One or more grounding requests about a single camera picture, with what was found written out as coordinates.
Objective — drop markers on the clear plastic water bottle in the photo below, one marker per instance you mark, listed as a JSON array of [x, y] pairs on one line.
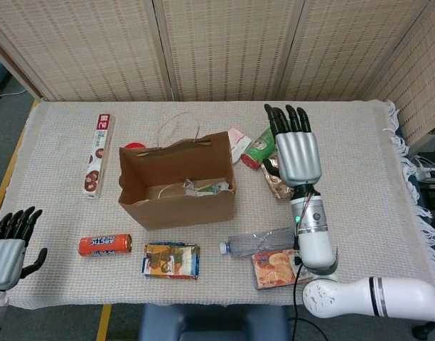
[[253, 243]]

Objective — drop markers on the dark blue padded seat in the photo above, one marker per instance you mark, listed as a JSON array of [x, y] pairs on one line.
[[210, 319]]

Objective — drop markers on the long white cookie box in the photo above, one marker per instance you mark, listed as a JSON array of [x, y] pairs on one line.
[[98, 156]]

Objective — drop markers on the red round lid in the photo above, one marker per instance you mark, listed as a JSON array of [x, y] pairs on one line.
[[134, 145]]

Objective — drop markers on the yellow floor tape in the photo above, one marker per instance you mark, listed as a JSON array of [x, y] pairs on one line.
[[103, 323], [4, 179]]

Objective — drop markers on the green chips can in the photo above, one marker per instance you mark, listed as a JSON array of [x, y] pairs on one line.
[[256, 151]]

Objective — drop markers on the white woven tablecloth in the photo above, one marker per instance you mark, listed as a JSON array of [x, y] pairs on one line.
[[363, 142]]

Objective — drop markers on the black box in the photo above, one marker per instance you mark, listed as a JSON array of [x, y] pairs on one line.
[[434, 195]]

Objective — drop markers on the brown paper bag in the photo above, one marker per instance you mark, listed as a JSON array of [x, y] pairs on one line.
[[189, 213]]

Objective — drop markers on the orange snack can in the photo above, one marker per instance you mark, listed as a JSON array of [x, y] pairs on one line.
[[103, 244]]

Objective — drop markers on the white power strip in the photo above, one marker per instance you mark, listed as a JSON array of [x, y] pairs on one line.
[[429, 174]]

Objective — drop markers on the gold foil snack bag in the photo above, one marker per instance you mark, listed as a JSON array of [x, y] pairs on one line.
[[278, 186]]

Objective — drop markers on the white pink snack packet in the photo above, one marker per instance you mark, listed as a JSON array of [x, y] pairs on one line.
[[237, 142]]

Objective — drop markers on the beige woven screen panel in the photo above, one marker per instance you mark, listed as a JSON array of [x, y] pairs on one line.
[[228, 53], [345, 53], [96, 53], [416, 89]]

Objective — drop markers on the white green snack packet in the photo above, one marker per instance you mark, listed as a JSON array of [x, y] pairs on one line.
[[203, 190]]

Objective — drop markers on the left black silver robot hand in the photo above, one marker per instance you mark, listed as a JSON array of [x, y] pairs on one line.
[[4, 263]]

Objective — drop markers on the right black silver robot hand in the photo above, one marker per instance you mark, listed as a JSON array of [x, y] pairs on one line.
[[297, 156]]

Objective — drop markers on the colourful taped snack box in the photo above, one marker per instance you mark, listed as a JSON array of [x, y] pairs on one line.
[[171, 261]]

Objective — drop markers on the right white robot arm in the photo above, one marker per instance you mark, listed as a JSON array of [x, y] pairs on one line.
[[315, 245]]

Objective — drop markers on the orange biscuit box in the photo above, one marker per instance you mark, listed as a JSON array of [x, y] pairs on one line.
[[274, 270]]

